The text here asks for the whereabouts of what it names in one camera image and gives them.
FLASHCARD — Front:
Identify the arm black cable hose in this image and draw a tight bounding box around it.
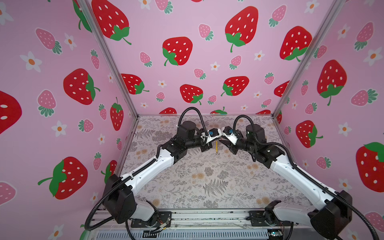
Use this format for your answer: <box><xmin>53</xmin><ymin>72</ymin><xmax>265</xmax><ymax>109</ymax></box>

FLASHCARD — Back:
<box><xmin>232</xmin><ymin>114</ymin><xmax>380</xmax><ymax>240</ymax></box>
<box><xmin>84</xmin><ymin>106</ymin><xmax>208</xmax><ymax>231</ymax></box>

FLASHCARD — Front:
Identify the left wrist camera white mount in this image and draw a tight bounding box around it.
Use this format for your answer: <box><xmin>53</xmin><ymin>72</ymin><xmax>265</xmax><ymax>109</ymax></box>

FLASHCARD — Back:
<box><xmin>201</xmin><ymin>128</ymin><xmax>222</xmax><ymax>139</ymax></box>

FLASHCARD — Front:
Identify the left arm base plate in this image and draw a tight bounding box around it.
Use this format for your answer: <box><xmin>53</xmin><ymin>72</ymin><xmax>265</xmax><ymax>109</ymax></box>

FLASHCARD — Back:
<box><xmin>131</xmin><ymin>211</ymin><xmax>172</xmax><ymax>228</ymax></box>

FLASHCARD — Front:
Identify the grey keyring loop yellow tag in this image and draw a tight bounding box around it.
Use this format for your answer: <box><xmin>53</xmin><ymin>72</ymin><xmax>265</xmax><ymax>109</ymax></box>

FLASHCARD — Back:
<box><xmin>215</xmin><ymin>141</ymin><xmax>220</xmax><ymax>155</ymax></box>

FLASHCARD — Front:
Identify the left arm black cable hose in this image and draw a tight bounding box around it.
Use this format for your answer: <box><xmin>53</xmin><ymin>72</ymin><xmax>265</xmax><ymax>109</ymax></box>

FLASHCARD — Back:
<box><xmin>84</xmin><ymin>106</ymin><xmax>208</xmax><ymax>231</ymax></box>

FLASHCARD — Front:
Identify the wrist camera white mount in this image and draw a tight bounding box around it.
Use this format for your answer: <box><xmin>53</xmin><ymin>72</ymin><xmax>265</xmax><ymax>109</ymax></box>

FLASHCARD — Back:
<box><xmin>222</xmin><ymin>126</ymin><xmax>239</xmax><ymax>145</ymax></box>
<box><xmin>201</xmin><ymin>128</ymin><xmax>222</xmax><ymax>139</ymax></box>

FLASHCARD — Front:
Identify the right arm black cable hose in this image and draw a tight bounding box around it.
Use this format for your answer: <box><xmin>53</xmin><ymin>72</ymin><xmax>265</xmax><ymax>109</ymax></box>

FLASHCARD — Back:
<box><xmin>232</xmin><ymin>114</ymin><xmax>380</xmax><ymax>240</ymax></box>

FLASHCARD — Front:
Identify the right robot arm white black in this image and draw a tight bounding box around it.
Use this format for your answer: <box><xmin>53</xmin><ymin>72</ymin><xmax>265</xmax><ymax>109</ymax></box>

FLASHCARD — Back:
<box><xmin>220</xmin><ymin>125</ymin><xmax>352</xmax><ymax>240</ymax></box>

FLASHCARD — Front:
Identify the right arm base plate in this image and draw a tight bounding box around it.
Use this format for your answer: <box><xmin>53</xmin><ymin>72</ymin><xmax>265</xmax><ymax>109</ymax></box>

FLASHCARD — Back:
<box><xmin>246</xmin><ymin>210</ymin><xmax>291</xmax><ymax>227</ymax></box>

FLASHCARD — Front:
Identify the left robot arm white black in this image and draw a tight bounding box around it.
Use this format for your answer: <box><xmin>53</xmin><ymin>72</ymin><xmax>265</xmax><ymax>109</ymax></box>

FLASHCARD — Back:
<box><xmin>103</xmin><ymin>121</ymin><xmax>222</xmax><ymax>226</ymax></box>

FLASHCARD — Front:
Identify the aluminium frame rail front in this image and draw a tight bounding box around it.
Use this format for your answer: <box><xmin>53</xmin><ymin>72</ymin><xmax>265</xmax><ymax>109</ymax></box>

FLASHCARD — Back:
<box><xmin>81</xmin><ymin>209</ymin><xmax>323</xmax><ymax>240</ymax></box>

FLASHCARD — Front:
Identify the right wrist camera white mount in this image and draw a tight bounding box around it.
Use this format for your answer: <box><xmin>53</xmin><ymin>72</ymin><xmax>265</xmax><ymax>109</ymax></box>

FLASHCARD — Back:
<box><xmin>222</xmin><ymin>126</ymin><xmax>239</xmax><ymax>145</ymax></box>

